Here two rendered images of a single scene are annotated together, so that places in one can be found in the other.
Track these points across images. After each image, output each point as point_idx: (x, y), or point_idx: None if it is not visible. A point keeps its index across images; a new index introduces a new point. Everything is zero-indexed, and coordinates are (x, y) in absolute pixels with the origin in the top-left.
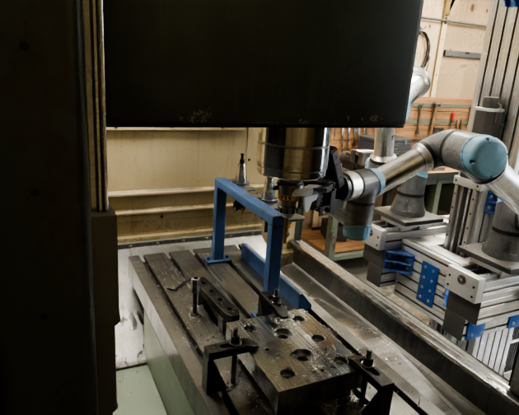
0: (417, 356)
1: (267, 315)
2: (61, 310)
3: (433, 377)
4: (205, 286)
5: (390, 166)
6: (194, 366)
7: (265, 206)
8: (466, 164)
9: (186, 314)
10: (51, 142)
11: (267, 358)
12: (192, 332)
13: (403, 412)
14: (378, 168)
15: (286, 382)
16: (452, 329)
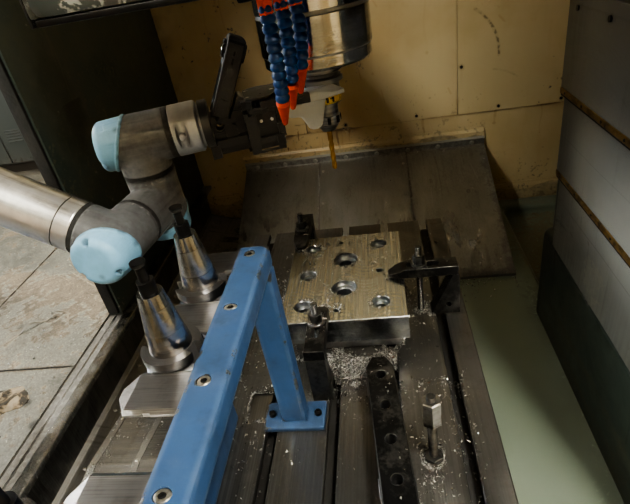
0: (78, 448)
1: (341, 318)
2: None
3: (103, 419)
4: (397, 461)
5: None
6: (462, 340)
7: (235, 289)
8: None
9: (450, 462)
10: None
11: (387, 259)
12: (449, 407)
13: (280, 259)
14: (0, 176)
15: (385, 236)
16: None
